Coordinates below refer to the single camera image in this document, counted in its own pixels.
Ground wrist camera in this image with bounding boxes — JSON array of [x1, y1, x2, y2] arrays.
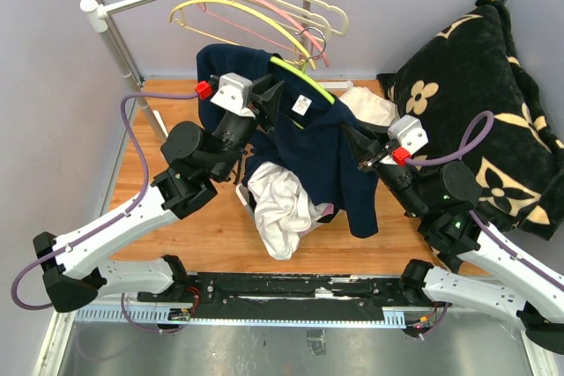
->
[[195, 72, 256, 118], [382, 114, 428, 166]]

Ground pink t shirt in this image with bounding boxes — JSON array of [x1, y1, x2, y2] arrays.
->
[[317, 204, 340, 224]]

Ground black floral blanket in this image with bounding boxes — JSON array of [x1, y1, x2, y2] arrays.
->
[[377, 0, 563, 241]]

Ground metal clothes rack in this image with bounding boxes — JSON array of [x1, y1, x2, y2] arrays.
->
[[79, 0, 353, 139]]

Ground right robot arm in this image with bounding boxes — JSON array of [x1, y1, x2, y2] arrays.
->
[[343, 125, 563, 354]]

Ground white t shirt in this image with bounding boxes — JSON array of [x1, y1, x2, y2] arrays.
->
[[247, 162, 331, 261]]

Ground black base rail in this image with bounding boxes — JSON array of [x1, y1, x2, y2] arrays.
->
[[134, 272, 431, 322]]

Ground white plastic basket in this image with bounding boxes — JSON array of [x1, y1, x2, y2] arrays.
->
[[235, 184, 325, 235]]

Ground navy blue t shirt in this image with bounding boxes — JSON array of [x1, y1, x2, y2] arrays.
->
[[196, 44, 378, 239]]

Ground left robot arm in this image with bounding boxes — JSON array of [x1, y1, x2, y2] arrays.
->
[[33, 73, 284, 313]]

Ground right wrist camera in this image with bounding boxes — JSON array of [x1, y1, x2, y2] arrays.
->
[[382, 114, 428, 166]]

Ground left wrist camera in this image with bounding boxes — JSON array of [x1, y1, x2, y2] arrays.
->
[[195, 72, 256, 118]]

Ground folded cream cloth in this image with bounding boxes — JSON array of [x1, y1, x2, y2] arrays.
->
[[339, 86, 399, 127]]

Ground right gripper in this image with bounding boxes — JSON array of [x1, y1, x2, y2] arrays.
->
[[338, 114, 430, 218]]

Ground yellow hanger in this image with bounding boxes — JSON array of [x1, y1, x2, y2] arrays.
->
[[168, 0, 330, 71]]

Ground pink white hanger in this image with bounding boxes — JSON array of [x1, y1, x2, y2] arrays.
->
[[169, 0, 331, 71]]

